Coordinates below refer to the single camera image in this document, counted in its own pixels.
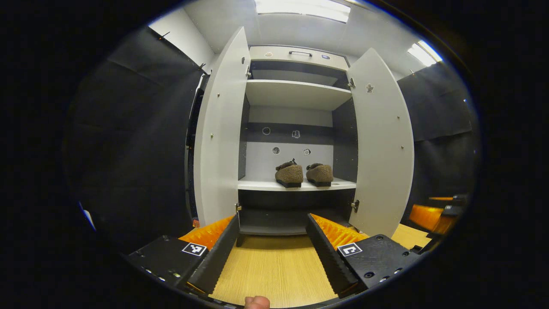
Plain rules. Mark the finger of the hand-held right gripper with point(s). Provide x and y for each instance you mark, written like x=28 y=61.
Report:
x=426 y=216
x=459 y=199

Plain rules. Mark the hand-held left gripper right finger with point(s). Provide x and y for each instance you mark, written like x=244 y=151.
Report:
x=328 y=257

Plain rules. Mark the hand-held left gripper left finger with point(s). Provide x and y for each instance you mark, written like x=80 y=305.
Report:
x=216 y=257

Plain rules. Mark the brown fuzzy shoe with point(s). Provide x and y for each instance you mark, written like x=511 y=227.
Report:
x=289 y=175
x=320 y=174

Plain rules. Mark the grey shoe cabinet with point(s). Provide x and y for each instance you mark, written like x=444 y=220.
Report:
x=296 y=94

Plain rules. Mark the grey cabinet drawer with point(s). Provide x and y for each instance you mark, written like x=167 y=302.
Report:
x=279 y=56

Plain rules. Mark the white paper sheet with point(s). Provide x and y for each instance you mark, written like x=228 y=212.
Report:
x=88 y=216

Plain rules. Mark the small ceiling light panel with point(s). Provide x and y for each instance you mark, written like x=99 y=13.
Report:
x=424 y=52

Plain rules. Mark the large ceiling light panel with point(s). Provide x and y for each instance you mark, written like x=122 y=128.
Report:
x=304 y=9

